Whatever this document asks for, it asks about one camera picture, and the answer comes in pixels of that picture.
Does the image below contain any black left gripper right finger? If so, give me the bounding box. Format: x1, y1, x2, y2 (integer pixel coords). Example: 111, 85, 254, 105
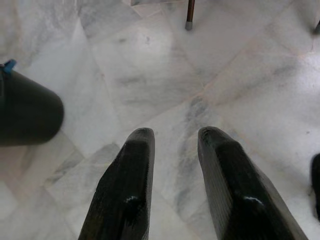
197, 125, 310, 240

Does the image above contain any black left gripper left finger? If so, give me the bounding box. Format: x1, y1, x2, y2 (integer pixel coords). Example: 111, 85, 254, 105
77, 127, 156, 240

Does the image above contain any dark grey round bin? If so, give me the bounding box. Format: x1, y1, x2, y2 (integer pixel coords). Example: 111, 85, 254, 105
0, 68, 65, 147

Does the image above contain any black object on floor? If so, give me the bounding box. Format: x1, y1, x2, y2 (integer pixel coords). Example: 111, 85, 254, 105
309, 152, 320, 223

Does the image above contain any blue plastic bag piece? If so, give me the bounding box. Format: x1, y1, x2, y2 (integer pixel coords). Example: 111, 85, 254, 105
0, 58, 18, 77

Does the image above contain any brown furniture leg grey tip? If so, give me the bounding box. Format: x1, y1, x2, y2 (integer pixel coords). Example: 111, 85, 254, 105
184, 0, 196, 31

